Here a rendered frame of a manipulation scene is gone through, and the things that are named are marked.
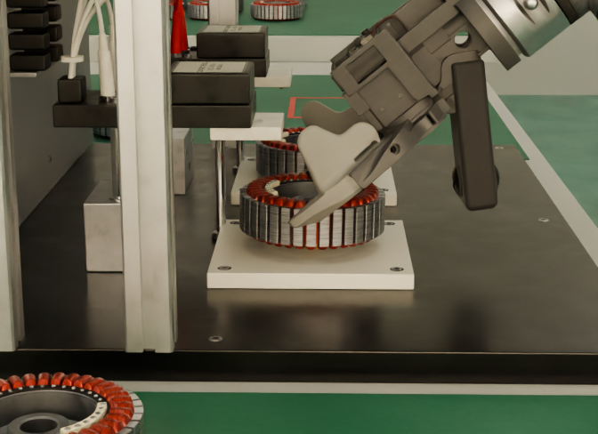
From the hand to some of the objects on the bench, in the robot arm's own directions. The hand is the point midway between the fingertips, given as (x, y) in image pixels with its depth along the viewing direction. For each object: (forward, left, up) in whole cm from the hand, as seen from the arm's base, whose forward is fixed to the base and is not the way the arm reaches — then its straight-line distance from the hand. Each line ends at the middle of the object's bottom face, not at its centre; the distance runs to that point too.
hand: (301, 207), depth 100 cm
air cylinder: (+16, -23, -3) cm, 28 cm away
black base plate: (+2, -12, -6) cm, 14 cm away
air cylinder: (+14, +1, -4) cm, 14 cm away
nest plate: (-1, 0, -4) cm, 4 cm away
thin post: (+7, -6, -4) cm, 10 cm away
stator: (-1, 0, -2) cm, 2 cm away
